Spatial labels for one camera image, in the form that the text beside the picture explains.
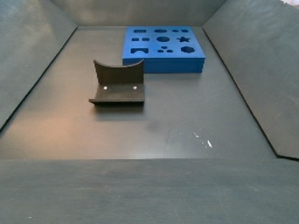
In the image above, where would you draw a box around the blue shape sorter block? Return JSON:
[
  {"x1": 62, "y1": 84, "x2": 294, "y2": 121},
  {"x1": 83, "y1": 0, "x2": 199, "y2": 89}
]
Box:
[{"x1": 123, "y1": 26, "x2": 206, "y2": 74}]

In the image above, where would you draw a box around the black curved holder bracket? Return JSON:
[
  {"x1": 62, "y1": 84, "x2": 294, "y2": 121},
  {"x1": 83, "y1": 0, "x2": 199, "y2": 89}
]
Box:
[{"x1": 88, "y1": 60, "x2": 146, "y2": 105}]

